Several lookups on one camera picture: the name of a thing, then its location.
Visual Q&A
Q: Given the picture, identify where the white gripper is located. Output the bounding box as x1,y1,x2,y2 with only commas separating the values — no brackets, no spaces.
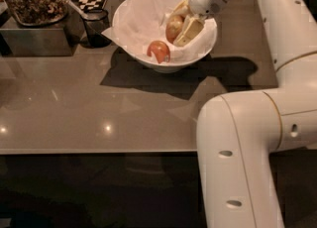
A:
170,0,226,47

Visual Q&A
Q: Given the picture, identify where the yellow-red apple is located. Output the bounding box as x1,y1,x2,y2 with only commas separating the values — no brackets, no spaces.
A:
165,15,184,43

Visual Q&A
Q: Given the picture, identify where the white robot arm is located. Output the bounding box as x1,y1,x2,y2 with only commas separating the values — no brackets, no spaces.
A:
189,0,317,228

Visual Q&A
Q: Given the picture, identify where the red apple front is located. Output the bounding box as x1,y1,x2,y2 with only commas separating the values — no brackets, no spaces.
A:
147,41,170,63

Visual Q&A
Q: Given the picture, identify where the white ceramic bowl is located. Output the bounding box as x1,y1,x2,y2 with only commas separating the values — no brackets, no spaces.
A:
112,0,219,74

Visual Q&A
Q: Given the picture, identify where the white paper napkin liner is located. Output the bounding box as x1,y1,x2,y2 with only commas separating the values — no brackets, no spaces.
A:
101,0,217,64

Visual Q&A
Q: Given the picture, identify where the black mesh cup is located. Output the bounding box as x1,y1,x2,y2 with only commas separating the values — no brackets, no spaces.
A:
82,10,111,48

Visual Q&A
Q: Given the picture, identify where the black white marker card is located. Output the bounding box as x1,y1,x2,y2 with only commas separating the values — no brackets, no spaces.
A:
70,0,107,12

